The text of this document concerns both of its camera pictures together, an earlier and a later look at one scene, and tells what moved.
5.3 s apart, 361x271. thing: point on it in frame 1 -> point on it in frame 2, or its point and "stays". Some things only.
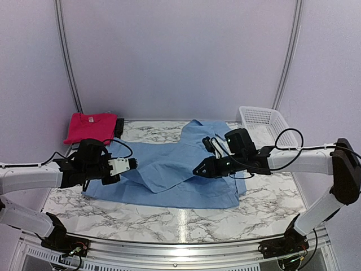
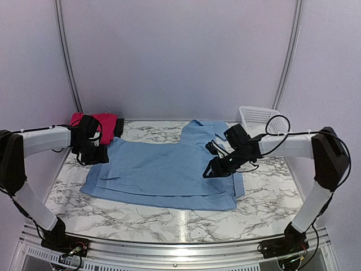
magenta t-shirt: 99,126 stays
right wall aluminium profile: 292,50 stays
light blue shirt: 163,175 stays
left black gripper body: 111,180 -> 88,153
